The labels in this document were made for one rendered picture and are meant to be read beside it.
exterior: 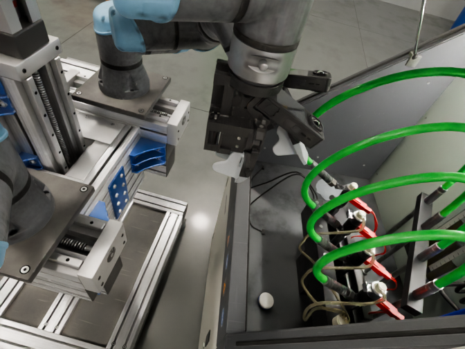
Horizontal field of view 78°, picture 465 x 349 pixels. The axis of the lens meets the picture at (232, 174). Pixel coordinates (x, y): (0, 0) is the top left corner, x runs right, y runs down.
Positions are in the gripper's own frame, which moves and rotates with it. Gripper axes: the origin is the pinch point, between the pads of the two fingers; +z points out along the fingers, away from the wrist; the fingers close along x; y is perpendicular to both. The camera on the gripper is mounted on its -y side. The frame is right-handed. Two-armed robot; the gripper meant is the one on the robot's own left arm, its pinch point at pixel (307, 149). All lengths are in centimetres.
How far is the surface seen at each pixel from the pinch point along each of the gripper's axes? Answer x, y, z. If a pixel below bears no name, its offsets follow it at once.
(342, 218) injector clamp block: -9.3, 1.2, 28.2
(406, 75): 1.9, -19.8, -7.6
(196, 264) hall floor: -45, 94, 68
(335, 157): 8.5, -5.6, -0.8
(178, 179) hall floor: -97, 110, 37
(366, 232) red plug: 3.0, -4.7, 23.0
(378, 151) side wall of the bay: -43, -13, 31
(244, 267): 11.1, 22.7, 18.5
